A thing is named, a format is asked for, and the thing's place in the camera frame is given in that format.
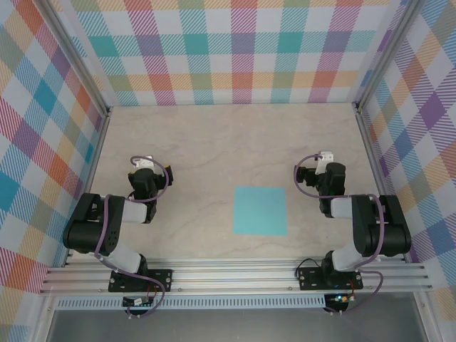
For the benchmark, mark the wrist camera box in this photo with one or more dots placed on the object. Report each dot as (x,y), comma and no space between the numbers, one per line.
(169,176)
(306,176)

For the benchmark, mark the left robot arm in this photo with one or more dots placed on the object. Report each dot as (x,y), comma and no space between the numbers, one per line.
(82,228)

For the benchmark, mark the light blue cloth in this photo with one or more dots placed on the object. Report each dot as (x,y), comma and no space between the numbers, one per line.
(260,210)

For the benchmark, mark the aluminium side rail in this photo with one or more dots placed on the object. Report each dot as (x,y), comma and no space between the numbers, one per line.
(372,153)
(99,142)

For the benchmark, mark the white camera bracket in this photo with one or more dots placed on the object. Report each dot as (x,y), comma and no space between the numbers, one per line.
(145,162)
(326,156)

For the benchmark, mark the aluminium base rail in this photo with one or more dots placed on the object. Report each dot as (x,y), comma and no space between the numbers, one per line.
(231,278)

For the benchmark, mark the aluminium frame post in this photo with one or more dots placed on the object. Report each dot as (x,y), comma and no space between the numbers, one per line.
(386,53)
(76,58)

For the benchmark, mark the left white camera bracket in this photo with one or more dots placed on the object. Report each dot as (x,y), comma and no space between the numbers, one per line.
(145,162)

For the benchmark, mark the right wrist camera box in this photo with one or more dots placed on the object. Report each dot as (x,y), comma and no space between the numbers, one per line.
(306,176)

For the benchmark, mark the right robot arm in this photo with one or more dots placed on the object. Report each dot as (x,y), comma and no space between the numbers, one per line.
(392,231)

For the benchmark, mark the right white camera bracket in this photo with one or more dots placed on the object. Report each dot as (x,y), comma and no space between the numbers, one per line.
(326,156)

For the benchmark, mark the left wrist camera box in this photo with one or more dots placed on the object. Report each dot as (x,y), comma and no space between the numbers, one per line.
(169,176)

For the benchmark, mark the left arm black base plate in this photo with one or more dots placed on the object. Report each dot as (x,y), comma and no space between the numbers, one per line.
(164,276)

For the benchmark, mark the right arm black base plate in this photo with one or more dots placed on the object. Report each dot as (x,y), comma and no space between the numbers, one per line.
(308,278)

